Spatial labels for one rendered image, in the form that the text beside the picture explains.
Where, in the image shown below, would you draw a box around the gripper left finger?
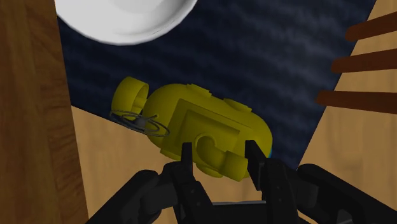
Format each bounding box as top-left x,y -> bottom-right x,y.
87,142 -> 218,224

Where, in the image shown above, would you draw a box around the dark blue table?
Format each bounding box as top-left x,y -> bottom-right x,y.
57,0 -> 377,170

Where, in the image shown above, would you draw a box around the yellow toy submarine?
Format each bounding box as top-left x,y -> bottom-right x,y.
109,76 -> 274,183

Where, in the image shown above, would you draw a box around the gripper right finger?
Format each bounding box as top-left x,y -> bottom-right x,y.
244,140 -> 397,224

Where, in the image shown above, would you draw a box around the white bowl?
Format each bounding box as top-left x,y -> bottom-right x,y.
54,0 -> 199,46

